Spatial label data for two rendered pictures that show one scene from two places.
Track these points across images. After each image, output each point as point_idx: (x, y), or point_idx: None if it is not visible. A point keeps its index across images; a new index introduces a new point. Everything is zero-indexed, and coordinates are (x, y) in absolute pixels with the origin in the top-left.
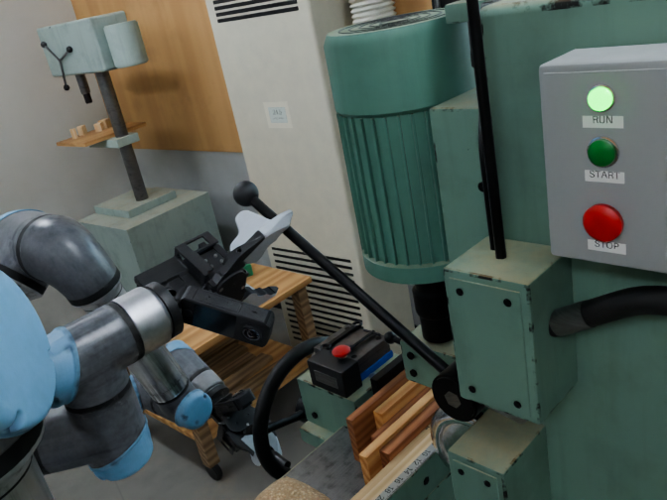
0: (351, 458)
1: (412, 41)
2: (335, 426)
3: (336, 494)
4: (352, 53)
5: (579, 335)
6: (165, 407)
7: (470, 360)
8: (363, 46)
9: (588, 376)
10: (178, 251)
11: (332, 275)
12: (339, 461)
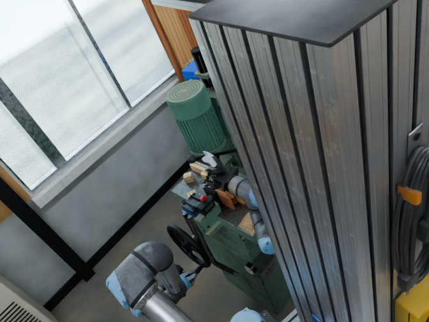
0: (233, 210)
1: (205, 87)
2: (214, 220)
3: (247, 211)
4: (201, 96)
5: None
6: (183, 287)
7: None
8: (202, 92)
9: None
10: (215, 174)
11: (223, 153)
12: (233, 213)
